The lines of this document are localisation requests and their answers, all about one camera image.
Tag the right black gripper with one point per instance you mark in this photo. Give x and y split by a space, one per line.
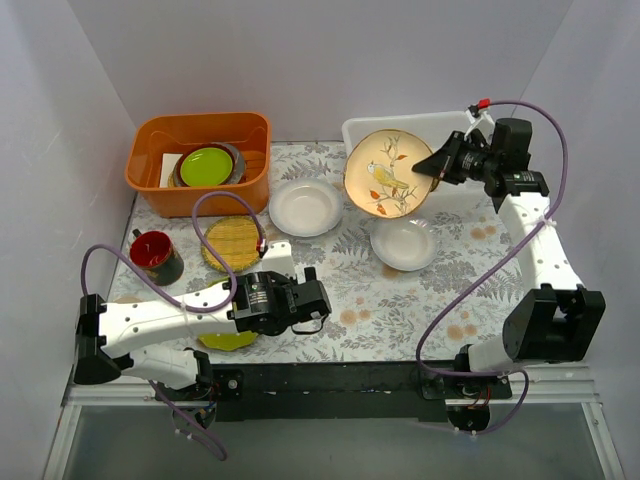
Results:
447 163

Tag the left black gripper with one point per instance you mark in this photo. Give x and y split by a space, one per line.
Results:
310 297

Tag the cream plate with bird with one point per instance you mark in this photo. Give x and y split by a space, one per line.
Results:
379 177

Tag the green dotted scalloped plate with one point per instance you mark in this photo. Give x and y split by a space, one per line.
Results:
227 342

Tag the white deep plate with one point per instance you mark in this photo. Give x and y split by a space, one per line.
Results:
306 207
406 244

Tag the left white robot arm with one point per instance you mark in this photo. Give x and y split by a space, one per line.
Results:
114 339

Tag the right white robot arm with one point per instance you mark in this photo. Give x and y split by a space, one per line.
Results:
558 316

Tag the white plastic bin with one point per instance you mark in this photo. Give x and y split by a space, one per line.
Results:
434 129

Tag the stack of dark plates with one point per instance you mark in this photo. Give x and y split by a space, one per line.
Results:
239 164

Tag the white card in bin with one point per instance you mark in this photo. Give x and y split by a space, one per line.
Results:
168 164

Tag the round bamboo mat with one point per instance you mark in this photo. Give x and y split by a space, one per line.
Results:
235 239

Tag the floral table cloth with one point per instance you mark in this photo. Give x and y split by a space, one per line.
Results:
378 313

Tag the black mug red inside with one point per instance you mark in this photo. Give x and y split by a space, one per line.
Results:
155 254

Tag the lime green round plate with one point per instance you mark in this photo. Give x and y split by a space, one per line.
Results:
206 167

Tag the small cream dish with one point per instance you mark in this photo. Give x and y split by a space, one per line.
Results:
129 299

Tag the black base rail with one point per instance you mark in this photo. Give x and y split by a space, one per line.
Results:
352 390

